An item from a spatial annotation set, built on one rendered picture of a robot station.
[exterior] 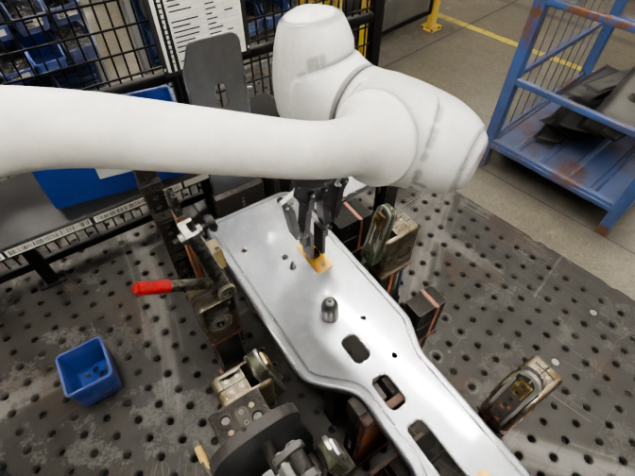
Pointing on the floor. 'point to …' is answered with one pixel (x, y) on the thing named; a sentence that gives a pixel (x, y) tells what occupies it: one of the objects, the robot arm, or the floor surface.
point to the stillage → (574, 116)
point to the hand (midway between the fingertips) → (314, 240)
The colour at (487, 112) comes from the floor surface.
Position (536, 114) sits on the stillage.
